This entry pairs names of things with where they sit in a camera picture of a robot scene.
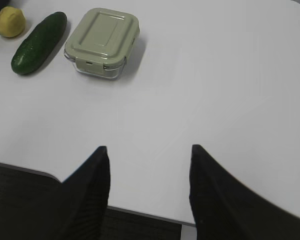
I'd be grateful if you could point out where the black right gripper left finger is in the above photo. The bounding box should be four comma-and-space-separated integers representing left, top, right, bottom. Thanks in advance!
55, 146, 111, 240

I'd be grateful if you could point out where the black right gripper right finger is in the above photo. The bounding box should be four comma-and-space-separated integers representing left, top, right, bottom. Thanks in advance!
189, 144, 300, 240

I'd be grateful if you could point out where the green lidded glass container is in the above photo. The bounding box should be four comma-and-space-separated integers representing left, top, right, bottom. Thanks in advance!
64, 8, 140, 80

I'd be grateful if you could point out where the green cucumber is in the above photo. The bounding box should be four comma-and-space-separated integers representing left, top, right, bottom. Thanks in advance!
11, 11, 68, 75

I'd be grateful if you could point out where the yellow lemon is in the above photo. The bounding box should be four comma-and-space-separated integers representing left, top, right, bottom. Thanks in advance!
0, 6, 26, 38

